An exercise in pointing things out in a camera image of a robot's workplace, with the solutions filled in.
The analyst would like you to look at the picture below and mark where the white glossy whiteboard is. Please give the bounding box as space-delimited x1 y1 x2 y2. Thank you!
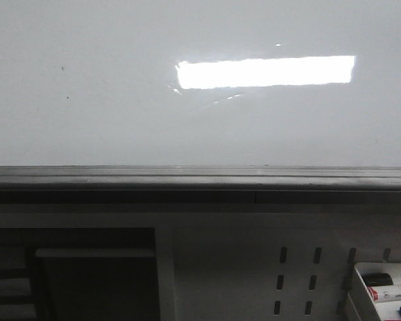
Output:
0 1 401 167

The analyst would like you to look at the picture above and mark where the grey aluminium whiteboard tray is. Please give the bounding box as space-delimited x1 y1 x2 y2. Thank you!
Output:
0 165 401 191

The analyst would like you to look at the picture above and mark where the dark shelf unit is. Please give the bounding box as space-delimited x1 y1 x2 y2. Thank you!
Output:
0 228 160 320

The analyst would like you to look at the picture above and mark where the black capped marker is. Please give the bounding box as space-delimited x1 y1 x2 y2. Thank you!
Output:
362 273 394 287

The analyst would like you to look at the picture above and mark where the white plastic marker bin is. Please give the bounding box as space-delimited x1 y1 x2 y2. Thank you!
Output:
347 262 401 320

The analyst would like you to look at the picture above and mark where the red capped white marker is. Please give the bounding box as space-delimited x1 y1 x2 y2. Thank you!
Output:
367 284 401 303

